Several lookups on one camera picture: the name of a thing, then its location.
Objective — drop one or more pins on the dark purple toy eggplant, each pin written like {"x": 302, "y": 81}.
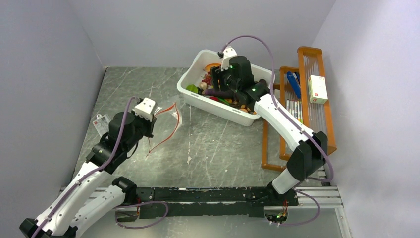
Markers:
{"x": 262, "y": 82}

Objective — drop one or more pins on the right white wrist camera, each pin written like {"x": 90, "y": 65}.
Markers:
{"x": 226, "y": 55}

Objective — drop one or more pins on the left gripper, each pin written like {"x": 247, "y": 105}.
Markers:
{"x": 149, "y": 124}

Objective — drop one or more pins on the orange wooden rack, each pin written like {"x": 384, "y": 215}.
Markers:
{"x": 316, "y": 116}

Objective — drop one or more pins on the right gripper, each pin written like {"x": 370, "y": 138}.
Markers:
{"x": 217, "y": 75}

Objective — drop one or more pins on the white small carton box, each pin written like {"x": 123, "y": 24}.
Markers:
{"x": 317, "y": 89}

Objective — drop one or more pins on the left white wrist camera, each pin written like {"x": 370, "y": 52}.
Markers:
{"x": 145, "y": 109}

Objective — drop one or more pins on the red toy grapes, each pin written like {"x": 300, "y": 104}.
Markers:
{"x": 207, "y": 78}

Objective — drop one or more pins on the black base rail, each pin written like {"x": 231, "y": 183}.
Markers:
{"x": 210, "y": 201}

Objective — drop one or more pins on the green toy lime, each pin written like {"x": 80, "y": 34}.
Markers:
{"x": 193, "y": 88}

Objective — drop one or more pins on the clear zip top bag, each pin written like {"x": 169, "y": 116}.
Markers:
{"x": 169, "y": 120}

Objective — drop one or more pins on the set of coloured markers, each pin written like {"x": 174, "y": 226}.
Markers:
{"x": 295, "y": 109}

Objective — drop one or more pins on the blue handled tool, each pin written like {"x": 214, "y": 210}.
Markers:
{"x": 294, "y": 81}

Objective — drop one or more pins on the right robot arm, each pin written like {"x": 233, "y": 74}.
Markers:
{"x": 234, "y": 76}

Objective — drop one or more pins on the orange toy melon slice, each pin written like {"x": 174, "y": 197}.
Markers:
{"x": 208, "y": 67}

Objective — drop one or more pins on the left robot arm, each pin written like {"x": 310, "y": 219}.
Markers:
{"x": 70, "y": 215}

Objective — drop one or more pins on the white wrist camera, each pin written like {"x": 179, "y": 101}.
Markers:
{"x": 145, "y": 109}
{"x": 226, "y": 55}

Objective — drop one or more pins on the white tag card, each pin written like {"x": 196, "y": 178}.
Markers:
{"x": 101, "y": 124}

